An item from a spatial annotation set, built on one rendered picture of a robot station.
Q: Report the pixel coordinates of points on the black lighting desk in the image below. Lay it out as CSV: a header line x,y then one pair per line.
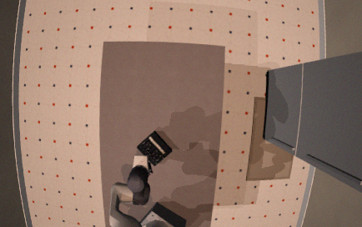
x,y
155,147

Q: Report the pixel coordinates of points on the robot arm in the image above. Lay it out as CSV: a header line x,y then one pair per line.
x,y
132,193

